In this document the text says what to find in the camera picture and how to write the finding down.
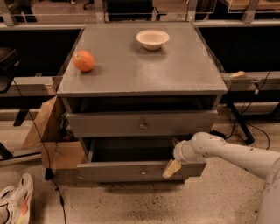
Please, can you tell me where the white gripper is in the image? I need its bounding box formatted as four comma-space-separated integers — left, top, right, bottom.
163, 140, 197, 179

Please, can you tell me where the grey drawer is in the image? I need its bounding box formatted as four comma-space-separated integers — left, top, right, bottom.
67, 97, 217, 137
78, 136, 207, 182

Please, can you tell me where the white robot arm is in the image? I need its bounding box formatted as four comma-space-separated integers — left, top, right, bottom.
163, 132, 280, 224

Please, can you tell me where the grey top drawer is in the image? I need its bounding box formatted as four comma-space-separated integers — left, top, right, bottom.
67, 97, 217, 137

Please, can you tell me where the grey wooden drawer cabinet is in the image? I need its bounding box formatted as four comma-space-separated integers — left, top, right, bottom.
56, 22, 228, 158

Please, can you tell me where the small yellow foam piece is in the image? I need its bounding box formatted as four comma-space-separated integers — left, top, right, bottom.
229, 71, 245, 78

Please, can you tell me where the brown cardboard box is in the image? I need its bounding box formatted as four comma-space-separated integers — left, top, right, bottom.
22, 96, 85, 169

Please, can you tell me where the white paper bowl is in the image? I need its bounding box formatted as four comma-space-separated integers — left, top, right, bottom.
136, 30, 170, 51

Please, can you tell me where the orange fruit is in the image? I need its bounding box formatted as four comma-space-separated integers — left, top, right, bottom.
73, 51, 95, 73

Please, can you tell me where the white and orange sneaker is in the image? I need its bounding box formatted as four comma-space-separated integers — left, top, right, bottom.
0, 173, 33, 224

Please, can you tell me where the black chair left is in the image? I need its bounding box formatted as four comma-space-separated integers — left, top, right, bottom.
0, 48, 19, 94

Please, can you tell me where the black power adapter with cable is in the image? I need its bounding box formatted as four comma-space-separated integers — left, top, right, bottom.
209, 69, 272, 150

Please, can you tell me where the black floor cable left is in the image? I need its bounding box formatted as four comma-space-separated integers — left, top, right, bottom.
11, 78, 67, 224

